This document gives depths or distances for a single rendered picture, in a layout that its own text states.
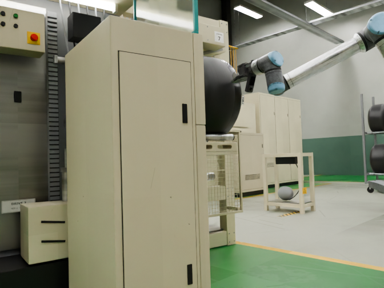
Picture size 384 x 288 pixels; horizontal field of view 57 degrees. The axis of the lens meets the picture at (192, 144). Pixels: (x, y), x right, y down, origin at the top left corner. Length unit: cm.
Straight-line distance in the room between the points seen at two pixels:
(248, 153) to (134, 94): 591
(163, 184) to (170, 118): 25
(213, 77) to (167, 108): 87
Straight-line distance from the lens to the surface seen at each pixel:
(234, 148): 231
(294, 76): 210
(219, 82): 217
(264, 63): 200
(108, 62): 129
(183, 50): 143
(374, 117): 760
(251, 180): 716
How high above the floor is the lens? 77
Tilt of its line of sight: 2 degrees up
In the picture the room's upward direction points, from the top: 2 degrees counter-clockwise
